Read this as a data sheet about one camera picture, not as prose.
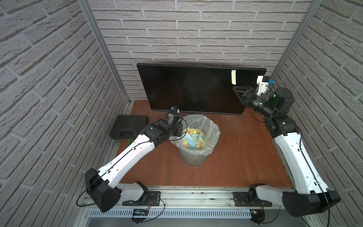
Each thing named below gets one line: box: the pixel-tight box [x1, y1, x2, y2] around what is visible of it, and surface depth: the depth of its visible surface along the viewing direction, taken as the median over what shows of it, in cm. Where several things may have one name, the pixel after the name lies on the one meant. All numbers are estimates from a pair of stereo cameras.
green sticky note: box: [231, 69, 237, 86], surface depth 66 cm
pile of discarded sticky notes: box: [182, 127, 208, 151], surface depth 83 cm
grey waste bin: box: [178, 148, 209, 167], surface depth 76 cm
